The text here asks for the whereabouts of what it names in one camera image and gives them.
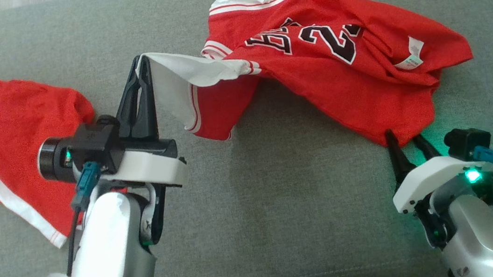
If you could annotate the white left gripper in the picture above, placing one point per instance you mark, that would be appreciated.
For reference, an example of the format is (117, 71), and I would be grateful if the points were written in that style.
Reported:
(151, 169)

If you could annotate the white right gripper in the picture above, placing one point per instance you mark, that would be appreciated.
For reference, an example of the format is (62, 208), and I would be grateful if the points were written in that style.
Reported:
(421, 180)

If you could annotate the red basketball jersey white trim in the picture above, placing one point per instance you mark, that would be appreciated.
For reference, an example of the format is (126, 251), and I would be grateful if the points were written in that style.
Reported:
(338, 80)

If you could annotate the red shorts white stripe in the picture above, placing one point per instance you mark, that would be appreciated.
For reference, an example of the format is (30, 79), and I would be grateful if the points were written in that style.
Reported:
(14, 120)

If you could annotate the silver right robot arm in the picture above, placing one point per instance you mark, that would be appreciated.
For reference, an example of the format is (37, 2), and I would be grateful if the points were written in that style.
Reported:
(479, 232)

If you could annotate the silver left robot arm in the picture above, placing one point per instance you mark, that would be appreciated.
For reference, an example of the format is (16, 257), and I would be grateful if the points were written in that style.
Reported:
(106, 259)

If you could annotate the grey sofa seat cushion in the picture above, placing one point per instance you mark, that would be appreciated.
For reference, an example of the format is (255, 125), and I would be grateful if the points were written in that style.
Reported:
(285, 223)

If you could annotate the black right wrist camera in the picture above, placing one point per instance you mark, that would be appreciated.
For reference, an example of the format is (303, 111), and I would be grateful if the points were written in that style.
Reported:
(465, 142)

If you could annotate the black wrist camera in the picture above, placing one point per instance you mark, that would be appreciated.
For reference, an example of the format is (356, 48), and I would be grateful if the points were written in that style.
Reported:
(87, 146)
(465, 142)

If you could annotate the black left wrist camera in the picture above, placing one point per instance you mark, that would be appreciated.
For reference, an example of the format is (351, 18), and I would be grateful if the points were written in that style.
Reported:
(87, 146)

